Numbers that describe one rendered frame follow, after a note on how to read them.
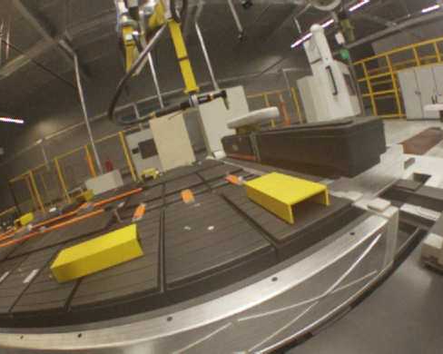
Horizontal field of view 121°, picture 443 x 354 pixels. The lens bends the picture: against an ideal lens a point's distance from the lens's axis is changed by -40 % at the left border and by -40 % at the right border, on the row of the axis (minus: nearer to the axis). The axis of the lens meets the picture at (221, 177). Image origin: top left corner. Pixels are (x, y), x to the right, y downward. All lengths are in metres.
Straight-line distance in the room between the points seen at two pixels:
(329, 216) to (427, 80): 9.00
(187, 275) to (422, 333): 0.31
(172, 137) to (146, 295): 4.74
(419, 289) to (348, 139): 0.29
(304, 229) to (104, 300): 0.27
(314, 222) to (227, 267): 0.13
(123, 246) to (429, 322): 0.44
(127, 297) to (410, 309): 0.37
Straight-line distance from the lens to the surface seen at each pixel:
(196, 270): 0.25
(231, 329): 0.22
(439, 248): 0.41
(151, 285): 0.26
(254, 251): 0.25
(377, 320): 0.33
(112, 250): 0.33
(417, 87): 9.39
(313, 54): 4.49
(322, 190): 0.31
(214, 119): 5.01
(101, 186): 5.02
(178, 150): 4.93
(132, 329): 0.24
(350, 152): 0.43
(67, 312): 0.33
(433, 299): 0.37
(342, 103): 3.13
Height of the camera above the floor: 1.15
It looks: 12 degrees down
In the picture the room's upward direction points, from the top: 16 degrees counter-clockwise
